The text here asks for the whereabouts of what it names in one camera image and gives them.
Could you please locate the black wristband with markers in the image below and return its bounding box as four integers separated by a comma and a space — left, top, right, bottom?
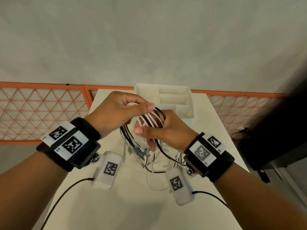
183, 132, 235, 183
36, 117, 102, 172

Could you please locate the black left wrist camera cable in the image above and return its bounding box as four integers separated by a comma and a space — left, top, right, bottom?
39, 178, 95, 230

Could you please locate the person's left forearm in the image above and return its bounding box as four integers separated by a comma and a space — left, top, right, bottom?
0, 150, 70, 230

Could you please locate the person's right forearm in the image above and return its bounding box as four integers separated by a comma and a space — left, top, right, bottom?
211, 163, 307, 230

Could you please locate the black right wristband with markers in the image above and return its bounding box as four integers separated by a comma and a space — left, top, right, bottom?
183, 132, 235, 183

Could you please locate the black cable coil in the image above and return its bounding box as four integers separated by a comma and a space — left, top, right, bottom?
119, 106, 186, 175

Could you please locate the white compartment organizer box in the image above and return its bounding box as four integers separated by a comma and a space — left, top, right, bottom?
134, 83, 197, 126

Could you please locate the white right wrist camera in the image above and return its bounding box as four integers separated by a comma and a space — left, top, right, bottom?
166, 166, 195, 206

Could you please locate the white cable coil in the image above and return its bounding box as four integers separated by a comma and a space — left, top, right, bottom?
120, 102, 185, 192

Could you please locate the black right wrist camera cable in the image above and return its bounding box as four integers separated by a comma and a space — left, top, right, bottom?
193, 190, 229, 209

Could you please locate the person's left hand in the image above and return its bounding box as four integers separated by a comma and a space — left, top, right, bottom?
84, 91, 156, 140

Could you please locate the orange mesh fence panel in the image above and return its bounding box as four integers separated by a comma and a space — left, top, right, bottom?
0, 81, 135, 145
191, 90, 292, 137

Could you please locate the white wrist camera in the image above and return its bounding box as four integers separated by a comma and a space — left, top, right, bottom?
166, 166, 195, 206
93, 151, 123, 191

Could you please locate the black and yellow tool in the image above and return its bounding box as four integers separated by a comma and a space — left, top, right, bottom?
257, 169, 271, 184

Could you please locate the person's right hand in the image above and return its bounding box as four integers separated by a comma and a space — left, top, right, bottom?
134, 109, 199, 153

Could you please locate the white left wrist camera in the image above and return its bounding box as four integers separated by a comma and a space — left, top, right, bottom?
93, 151, 123, 191

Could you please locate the large black furniture block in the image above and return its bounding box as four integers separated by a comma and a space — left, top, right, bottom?
240, 92, 307, 171

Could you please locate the black cable with plug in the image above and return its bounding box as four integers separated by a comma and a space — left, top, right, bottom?
231, 127, 250, 142

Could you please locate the black left wristband with markers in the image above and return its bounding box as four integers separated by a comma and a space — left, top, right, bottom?
36, 117, 102, 172

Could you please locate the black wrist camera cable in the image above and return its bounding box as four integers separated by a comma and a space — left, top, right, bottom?
39, 178, 95, 230
193, 190, 229, 209

